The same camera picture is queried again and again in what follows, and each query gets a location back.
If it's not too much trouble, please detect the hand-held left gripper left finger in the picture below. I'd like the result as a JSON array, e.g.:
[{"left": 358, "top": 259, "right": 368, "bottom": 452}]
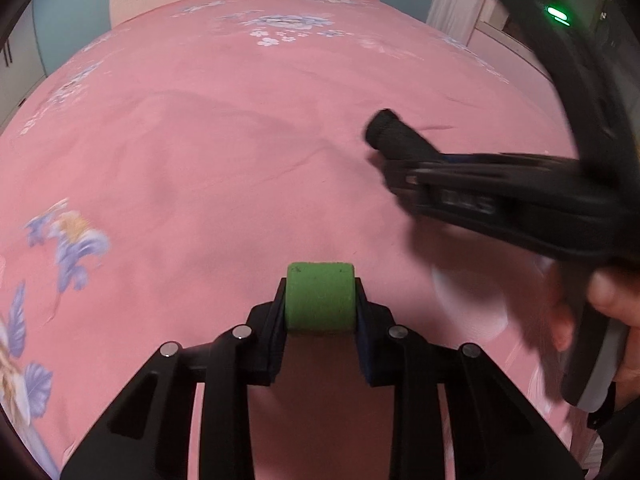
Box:
[{"left": 60, "top": 279, "right": 289, "bottom": 480}]

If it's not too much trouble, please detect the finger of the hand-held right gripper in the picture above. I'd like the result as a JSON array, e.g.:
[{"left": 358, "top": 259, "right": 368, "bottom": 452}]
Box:
[
  {"left": 386, "top": 159, "right": 607, "bottom": 262},
  {"left": 422, "top": 151, "right": 583, "bottom": 172}
]

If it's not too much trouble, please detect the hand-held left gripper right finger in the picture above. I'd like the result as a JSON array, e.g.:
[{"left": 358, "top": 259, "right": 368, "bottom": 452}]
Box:
[{"left": 352, "top": 277, "right": 583, "bottom": 480}]

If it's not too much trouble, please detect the green block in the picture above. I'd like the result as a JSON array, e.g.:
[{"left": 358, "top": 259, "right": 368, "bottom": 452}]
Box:
[{"left": 285, "top": 261, "right": 357, "bottom": 336}]

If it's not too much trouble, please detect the black cylinder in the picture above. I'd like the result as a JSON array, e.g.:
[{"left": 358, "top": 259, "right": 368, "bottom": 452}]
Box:
[{"left": 364, "top": 108, "right": 442, "bottom": 171}]

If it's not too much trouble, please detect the person's right hand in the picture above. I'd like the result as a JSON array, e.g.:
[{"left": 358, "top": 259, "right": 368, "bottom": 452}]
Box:
[{"left": 547, "top": 264, "right": 640, "bottom": 408}]

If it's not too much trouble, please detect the pale curtain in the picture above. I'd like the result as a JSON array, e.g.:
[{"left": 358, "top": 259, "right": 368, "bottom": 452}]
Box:
[{"left": 425, "top": 0, "right": 503, "bottom": 45}]

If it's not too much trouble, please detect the pink floral bedspread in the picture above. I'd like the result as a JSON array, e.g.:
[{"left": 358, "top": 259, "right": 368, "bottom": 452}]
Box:
[{"left": 0, "top": 0, "right": 601, "bottom": 480}]

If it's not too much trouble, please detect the white wardrobe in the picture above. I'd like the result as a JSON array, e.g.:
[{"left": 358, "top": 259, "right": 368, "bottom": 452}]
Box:
[{"left": 0, "top": 7, "right": 49, "bottom": 128}]

